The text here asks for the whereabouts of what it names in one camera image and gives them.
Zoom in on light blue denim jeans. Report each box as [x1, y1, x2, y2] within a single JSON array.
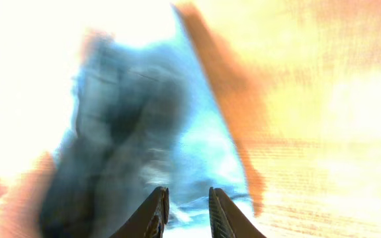
[[38, 18, 253, 237]]

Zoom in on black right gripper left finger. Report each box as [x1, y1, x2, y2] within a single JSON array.
[[110, 186, 169, 238]]

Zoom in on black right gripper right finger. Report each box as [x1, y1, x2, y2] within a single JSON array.
[[208, 187, 266, 238]]

